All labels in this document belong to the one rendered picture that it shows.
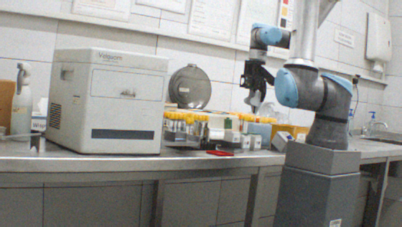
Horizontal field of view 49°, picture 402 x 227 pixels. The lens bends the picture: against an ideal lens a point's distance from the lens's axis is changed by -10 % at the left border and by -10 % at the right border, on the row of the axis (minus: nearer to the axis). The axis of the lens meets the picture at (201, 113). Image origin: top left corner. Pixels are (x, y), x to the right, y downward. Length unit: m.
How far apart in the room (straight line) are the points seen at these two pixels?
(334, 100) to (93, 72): 0.74
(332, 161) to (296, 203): 0.18
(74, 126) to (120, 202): 0.92
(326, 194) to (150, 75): 0.64
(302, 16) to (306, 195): 0.56
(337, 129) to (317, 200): 0.23
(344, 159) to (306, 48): 0.37
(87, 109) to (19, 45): 0.67
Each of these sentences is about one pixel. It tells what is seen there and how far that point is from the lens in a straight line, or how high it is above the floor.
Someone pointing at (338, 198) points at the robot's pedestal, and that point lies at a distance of 1.53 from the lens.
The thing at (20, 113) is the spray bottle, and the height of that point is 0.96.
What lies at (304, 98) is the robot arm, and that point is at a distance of 1.47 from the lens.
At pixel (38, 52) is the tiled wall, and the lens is 1.94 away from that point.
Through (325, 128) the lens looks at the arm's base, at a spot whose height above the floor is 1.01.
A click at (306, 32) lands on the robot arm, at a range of 1.51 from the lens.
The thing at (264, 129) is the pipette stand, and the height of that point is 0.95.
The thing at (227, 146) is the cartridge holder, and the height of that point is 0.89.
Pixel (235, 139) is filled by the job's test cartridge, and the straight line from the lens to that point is 1.77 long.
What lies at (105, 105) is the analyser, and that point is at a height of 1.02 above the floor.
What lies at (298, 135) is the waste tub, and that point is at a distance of 2.05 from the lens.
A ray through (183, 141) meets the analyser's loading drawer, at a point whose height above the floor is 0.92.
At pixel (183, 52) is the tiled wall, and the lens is 2.33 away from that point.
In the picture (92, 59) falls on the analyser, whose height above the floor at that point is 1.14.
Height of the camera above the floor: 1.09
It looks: 3 degrees down
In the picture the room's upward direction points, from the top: 6 degrees clockwise
